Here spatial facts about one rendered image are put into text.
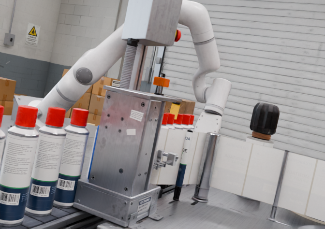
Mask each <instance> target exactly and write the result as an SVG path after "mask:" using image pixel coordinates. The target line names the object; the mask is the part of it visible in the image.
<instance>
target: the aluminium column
mask: <svg viewBox="0 0 325 229"><path fill-rule="evenodd" d="M147 50H148V46H144V45H143V44H138V46H137V50H136V55H135V60H134V65H133V70H132V76H131V82H130V85H129V86H130V87H129V89H131V90H137V91H139V90H140V85H141V80H142V75H143V70H144V65H145V60H146V55H147Z"/></svg>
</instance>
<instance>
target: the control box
mask: <svg viewBox="0 0 325 229"><path fill-rule="evenodd" d="M182 1H183V0H129V2H128V7H127V12H126V17H125V22H124V27H123V33H122V37H121V39H122V40H124V41H128V38H133V39H137V40H139V42H138V43H139V44H143V45H145V46H172V45H174V41H175V37H176V34H177V25H178V20H179V15H180V10H181V6H182Z"/></svg>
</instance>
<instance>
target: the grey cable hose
mask: <svg viewBox="0 0 325 229"><path fill-rule="evenodd" d="M138 42H139V40H137V39H133V38H128V41H127V48H126V54H125V60H124V65H123V68H122V73H121V74H122V75H121V79H120V84H119V87H120V88H125V89H129V87H130V86H129V85H130V82H131V76H132V70H133V65H134V60H135V55H136V50H137V46H138Z"/></svg>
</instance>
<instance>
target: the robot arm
mask: <svg viewBox="0 0 325 229"><path fill-rule="evenodd" d="M178 23H179V24H182V25H184V26H187V27H188V28H189V29H190V32H191V36H192V40H193V44H194V47H195V50H196V54H197V57H198V61H199V67H198V69H197V70H196V72H195V73H194V75H193V78H192V87H193V91H194V95H195V98H196V99H197V101H198V102H200V103H205V106H204V107H203V109H204V110H205V111H204V112H202V113H201V115H200V116H199V118H198V121H197V123H196V125H195V129H194V132H202V133H207V132H212V133H216V134H219V133H220V129H221V123H222V115H223V112H224V109H225V106H226V103H227V99H228V96H229V93H230V90H231V87H232V84H231V82H229V81H228V80H226V79H223V78H215V79H214V80H213V83H212V85H211V86H210V87H208V86H206V82H205V75H206V74H208V73H211V72H214V71H216V70H218V69H219V68H220V64H221V63H220V57H219V53H218V49H217V45H216V41H215V37H214V32H213V28H212V24H211V21H210V17H209V14H208V11H207V9H206V8H205V7H204V6H203V5H201V4H199V3H197V2H194V1H189V0H183V1H182V6H181V10H180V15H179V20H178ZM123 27H124V24H122V25H121V26H120V27H119V28H118V29H117V30H115V31H114V32H113V33H112V34H111V35H110V36H109V37H108V38H106V39H105V40H104V41H103V42H102V43H101V44H100V45H98V46H97V47H96V48H95V49H90V50H88V51H87V52H85V53H84V54H83V56H82V57H81V58H80V59H79V60H78V61H77V62H76V63H75V64H74V65H73V66H72V67H71V69H70V70H69V71H68V72H67V73H66V74H65V75H64V76H63V78H62V79H61V80H60V81H59V82H58V83H57V84H56V85H55V86H54V88H53V89H52V90H51V91H50V92H49V93H48V94H47V95H46V96H45V98H44V99H43V100H42V101H41V100H33V101H31V102H30V103H29V104H28V106H33V107H36V108H38V114H37V119H36V127H38V128H39V129H40V128H41V127H43V126H45V125H46V124H45V122H46V117H47V111H48V107H59V108H63V109H65V110H66V113H67V112H68V110H69V109H70V108H71V107H72V106H73V105H74V104H75V103H76V102H77V101H78V100H79V99H80V98H81V97H82V96H83V95H84V94H85V92H86V91H87V90H88V89H89V88H90V87H91V85H92V84H94V83H96V82H97V81H99V80H100V79H101V78H102V77H103V76H104V74H105V73H106V72H107V71H108V70H109V69H110V68H111V67H112V66H113V65H114V64H115V63H116V62H117V61H118V60H119V59H120V58H121V57H122V56H123V55H124V54H125V53H126V48H127V41H124V40H122V39H121V37H122V33H123Z"/></svg>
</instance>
